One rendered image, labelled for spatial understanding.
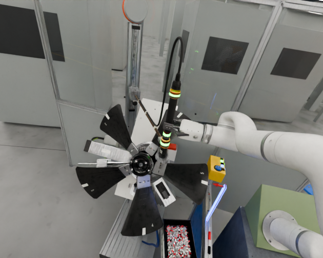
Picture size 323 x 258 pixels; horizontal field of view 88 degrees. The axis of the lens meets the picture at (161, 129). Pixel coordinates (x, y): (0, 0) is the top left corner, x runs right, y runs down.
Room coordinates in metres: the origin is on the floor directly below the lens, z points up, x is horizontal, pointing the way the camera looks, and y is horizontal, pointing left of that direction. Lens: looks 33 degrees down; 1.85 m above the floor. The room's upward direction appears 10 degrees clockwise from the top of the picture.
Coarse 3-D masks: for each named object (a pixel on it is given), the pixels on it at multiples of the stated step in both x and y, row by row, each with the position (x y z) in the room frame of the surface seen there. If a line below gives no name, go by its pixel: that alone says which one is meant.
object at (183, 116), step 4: (176, 112) 0.86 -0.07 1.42; (180, 112) 0.85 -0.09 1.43; (164, 116) 0.88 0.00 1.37; (176, 116) 0.83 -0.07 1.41; (180, 116) 0.82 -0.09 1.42; (184, 116) 0.82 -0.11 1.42; (164, 120) 0.85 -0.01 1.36; (160, 124) 0.84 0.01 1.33; (160, 128) 0.81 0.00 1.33; (176, 128) 0.75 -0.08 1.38; (160, 132) 0.78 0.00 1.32; (172, 132) 0.74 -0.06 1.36; (156, 136) 0.76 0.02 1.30; (172, 136) 0.72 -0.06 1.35; (176, 136) 0.71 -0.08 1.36; (152, 140) 0.75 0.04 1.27; (156, 140) 0.74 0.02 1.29; (156, 144) 0.71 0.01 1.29
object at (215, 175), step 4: (212, 156) 0.95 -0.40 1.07; (208, 160) 0.96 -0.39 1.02; (212, 160) 0.90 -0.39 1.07; (216, 160) 0.91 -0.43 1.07; (208, 164) 0.91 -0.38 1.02; (212, 164) 0.86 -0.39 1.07; (216, 164) 0.87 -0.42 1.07; (220, 164) 0.88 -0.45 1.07; (224, 164) 0.88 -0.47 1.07; (208, 168) 0.87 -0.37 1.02; (212, 168) 0.82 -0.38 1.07; (212, 172) 0.80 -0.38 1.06; (216, 172) 0.80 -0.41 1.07; (220, 172) 0.80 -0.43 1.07; (224, 172) 0.81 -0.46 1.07; (212, 176) 0.80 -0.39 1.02; (216, 176) 0.80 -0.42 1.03; (220, 176) 0.80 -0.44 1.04; (224, 176) 0.79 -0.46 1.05; (216, 180) 0.80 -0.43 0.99; (220, 180) 0.79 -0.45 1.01
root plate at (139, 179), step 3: (138, 177) 0.58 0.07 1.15; (141, 177) 0.59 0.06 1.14; (144, 177) 0.61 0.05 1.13; (147, 177) 0.62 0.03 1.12; (138, 180) 0.58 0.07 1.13; (141, 180) 0.58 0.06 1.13; (144, 180) 0.60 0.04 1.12; (147, 180) 0.61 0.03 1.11; (138, 183) 0.56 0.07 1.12; (141, 183) 0.57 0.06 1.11; (144, 183) 0.58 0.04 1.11; (147, 183) 0.60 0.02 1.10; (150, 183) 0.61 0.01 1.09; (138, 186) 0.55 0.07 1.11; (141, 186) 0.56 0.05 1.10; (144, 186) 0.57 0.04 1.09; (147, 186) 0.58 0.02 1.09
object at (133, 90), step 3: (129, 87) 1.21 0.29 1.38; (132, 87) 1.22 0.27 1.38; (135, 87) 1.23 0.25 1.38; (129, 90) 1.19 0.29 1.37; (132, 90) 1.16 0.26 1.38; (135, 90) 1.17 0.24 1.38; (138, 90) 1.18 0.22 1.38; (129, 93) 1.19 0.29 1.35; (132, 93) 1.14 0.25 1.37; (135, 93) 1.15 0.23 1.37; (138, 93) 1.16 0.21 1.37; (129, 96) 1.18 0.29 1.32; (132, 96) 1.14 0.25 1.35; (138, 96) 1.16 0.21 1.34; (132, 99) 1.14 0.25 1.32; (135, 99) 1.15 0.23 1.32
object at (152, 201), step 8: (136, 192) 0.53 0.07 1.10; (144, 192) 0.55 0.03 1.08; (152, 192) 0.58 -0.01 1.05; (136, 200) 0.50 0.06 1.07; (144, 200) 0.52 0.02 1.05; (152, 200) 0.55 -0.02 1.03; (136, 208) 0.48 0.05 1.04; (144, 208) 0.49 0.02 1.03; (152, 208) 0.52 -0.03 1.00; (128, 216) 0.44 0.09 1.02; (136, 216) 0.45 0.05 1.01; (144, 216) 0.47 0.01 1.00; (152, 216) 0.49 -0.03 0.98; (128, 224) 0.42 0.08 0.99; (136, 224) 0.43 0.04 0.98; (144, 224) 0.44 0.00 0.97; (160, 224) 0.48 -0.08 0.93; (120, 232) 0.39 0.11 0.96; (128, 232) 0.40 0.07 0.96; (136, 232) 0.41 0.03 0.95
